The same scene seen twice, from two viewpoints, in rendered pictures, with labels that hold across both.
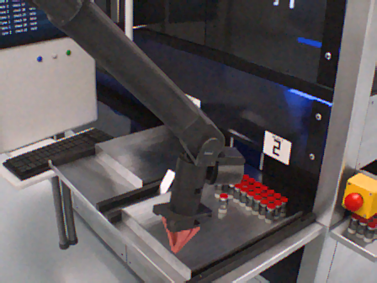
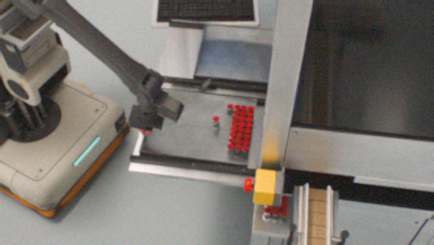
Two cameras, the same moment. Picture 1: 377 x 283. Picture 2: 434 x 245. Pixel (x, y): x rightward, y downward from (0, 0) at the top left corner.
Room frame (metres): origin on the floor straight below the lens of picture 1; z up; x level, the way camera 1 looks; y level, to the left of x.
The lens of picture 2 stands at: (0.23, -0.84, 2.22)
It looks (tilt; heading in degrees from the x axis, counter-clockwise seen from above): 53 degrees down; 49
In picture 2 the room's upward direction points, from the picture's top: 2 degrees counter-clockwise
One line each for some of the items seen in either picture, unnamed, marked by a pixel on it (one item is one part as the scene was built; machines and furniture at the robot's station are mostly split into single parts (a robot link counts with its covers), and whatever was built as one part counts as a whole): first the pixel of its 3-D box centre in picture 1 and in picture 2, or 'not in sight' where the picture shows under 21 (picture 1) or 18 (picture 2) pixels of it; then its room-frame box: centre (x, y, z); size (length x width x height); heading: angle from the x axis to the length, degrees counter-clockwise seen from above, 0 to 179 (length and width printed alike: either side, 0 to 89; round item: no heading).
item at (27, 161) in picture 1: (61, 151); (205, 8); (1.31, 0.43, 0.82); 0.40 x 0.14 x 0.02; 138
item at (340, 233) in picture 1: (367, 234); (277, 215); (0.82, -0.44, 0.87); 0.14 x 0.13 x 0.02; 130
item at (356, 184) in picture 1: (364, 194); (266, 187); (0.80, -0.40, 1.00); 0.08 x 0.07 x 0.07; 130
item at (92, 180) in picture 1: (182, 190); (219, 94); (1.00, 0.01, 0.87); 0.70 x 0.48 x 0.02; 40
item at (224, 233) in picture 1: (213, 216); (200, 127); (0.85, -0.06, 0.90); 0.34 x 0.26 x 0.04; 129
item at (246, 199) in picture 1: (246, 199); (233, 130); (0.91, -0.15, 0.90); 0.18 x 0.02 x 0.05; 39
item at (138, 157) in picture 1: (165, 151); (246, 56); (1.18, 0.07, 0.90); 0.34 x 0.26 x 0.04; 130
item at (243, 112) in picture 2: (253, 196); (240, 131); (0.93, -0.17, 0.90); 0.18 x 0.02 x 0.05; 39
